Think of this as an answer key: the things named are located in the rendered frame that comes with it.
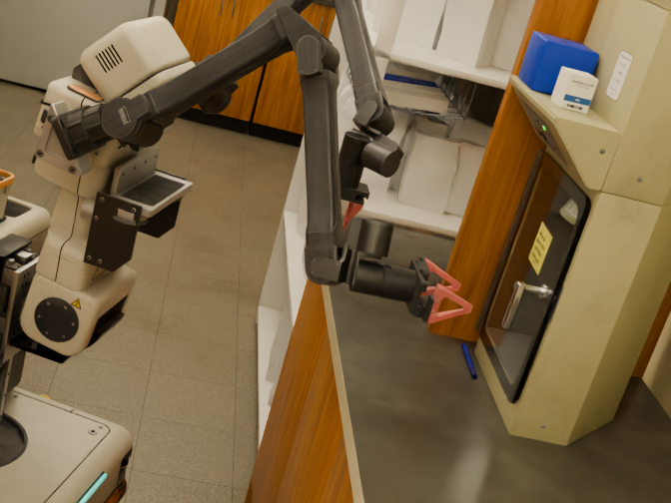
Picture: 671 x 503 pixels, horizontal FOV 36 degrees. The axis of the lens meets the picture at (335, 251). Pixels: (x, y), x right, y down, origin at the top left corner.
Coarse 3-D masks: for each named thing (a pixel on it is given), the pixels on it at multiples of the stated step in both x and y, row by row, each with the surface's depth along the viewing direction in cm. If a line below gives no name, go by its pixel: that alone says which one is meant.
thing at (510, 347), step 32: (544, 160) 196; (544, 192) 192; (576, 192) 177; (544, 224) 188; (576, 224) 173; (512, 256) 201; (512, 288) 197; (544, 320) 179; (512, 352) 190; (512, 384) 186
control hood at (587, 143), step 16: (512, 80) 191; (528, 96) 180; (544, 96) 180; (544, 112) 171; (560, 112) 170; (576, 112) 174; (592, 112) 178; (560, 128) 165; (576, 128) 165; (592, 128) 166; (608, 128) 168; (560, 144) 171; (576, 144) 166; (592, 144) 167; (608, 144) 167; (576, 160) 167; (592, 160) 168; (608, 160) 168; (576, 176) 174; (592, 176) 169
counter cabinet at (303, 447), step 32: (320, 288) 256; (320, 320) 246; (288, 352) 286; (320, 352) 236; (288, 384) 273; (320, 384) 227; (288, 416) 261; (320, 416) 219; (288, 448) 250; (320, 448) 211; (256, 480) 292; (288, 480) 240; (320, 480) 204
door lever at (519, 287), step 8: (520, 288) 180; (528, 288) 180; (536, 288) 181; (544, 288) 180; (512, 296) 181; (520, 296) 181; (512, 304) 181; (512, 312) 182; (504, 320) 183; (512, 320) 182
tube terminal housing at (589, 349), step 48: (624, 0) 178; (624, 48) 173; (624, 96) 169; (624, 144) 167; (624, 192) 170; (624, 240) 173; (576, 288) 176; (624, 288) 177; (576, 336) 179; (624, 336) 186; (528, 384) 182; (576, 384) 183; (624, 384) 198; (528, 432) 186; (576, 432) 189
